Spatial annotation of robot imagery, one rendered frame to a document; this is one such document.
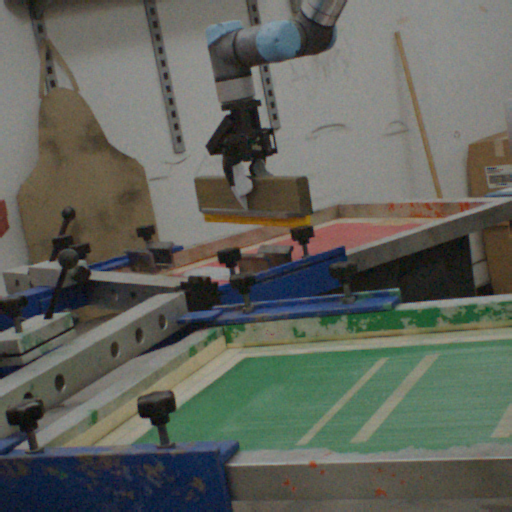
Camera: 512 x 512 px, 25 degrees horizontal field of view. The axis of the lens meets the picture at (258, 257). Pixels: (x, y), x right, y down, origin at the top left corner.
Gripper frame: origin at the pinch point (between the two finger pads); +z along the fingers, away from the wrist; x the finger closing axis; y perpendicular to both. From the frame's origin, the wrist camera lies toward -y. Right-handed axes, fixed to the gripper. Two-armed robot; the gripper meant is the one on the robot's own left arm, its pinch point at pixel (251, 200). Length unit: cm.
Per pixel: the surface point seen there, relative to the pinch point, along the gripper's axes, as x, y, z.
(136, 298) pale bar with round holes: -40.3, 19.2, 8.0
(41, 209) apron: 42, -194, 9
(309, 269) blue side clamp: -11.4, 30.1, 10.3
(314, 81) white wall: 181, -200, -14
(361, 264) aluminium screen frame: 1.2, 28.9, 12.8
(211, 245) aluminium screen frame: 4.5, -25.6, 10.7
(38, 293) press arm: -50, 3, 5
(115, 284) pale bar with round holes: -41.2, 14.5, 5.5
